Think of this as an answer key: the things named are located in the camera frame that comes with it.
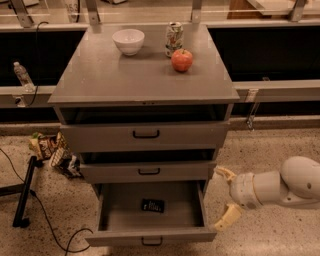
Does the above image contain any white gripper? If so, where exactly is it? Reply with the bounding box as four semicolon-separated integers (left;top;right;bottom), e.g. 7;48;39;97
214;166;262;231

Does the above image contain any black rxbar chocolate bar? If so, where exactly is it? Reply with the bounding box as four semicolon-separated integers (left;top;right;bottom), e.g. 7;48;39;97
141;199;164;213

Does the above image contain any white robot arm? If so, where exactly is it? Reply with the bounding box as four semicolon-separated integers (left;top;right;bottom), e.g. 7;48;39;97
213;156;320;232

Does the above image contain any grey top drawer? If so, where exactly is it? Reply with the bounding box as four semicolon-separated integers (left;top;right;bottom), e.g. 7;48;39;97
61;122;229;153

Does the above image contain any grey drawer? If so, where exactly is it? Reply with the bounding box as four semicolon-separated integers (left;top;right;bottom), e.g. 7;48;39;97
86;181;216;247
80;161;216;184
61;122;229;153

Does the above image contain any grey middle drawer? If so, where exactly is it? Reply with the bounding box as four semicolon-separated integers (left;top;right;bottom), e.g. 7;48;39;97
80;161;216;184

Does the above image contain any grey bottom drawer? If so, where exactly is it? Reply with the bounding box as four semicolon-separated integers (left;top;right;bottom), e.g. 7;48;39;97
86;181;216;247

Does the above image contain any grey drawer cabinet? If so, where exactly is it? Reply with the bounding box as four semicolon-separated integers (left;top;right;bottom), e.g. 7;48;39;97
48;22;241;188

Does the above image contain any metal railing beam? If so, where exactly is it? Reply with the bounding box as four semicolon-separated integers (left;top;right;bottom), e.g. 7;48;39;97
0;79;320;108

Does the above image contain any red apple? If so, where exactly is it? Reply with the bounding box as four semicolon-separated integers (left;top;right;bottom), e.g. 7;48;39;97
171;49;193;72

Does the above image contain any dark snack packet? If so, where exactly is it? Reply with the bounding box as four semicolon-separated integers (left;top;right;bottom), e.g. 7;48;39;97
59;155;82;178

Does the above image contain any patterned drink can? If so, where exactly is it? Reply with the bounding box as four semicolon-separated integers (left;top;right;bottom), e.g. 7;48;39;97
165;22;184;57

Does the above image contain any checkered snack bag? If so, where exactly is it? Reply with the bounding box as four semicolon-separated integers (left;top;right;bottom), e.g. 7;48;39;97
49;132;72;167

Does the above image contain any white bowl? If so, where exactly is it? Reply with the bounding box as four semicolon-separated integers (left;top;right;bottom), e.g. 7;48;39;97
112;29;145;56

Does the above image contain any black stand leg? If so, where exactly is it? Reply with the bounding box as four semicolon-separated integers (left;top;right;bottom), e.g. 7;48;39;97
0;156;43;228

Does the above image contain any clear plastic water bottle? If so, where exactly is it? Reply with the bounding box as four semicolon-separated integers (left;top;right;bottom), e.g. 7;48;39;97
14;62;35;93

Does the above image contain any clear hanging bracket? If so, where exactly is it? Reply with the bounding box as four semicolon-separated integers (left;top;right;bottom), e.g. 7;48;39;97
246;102;260;131

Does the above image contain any black floor cable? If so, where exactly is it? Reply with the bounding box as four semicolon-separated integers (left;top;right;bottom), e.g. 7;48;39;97
0;146;94;256

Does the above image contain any black hanging cable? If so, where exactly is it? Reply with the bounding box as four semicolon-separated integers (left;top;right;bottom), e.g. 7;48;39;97
26;21;50;108

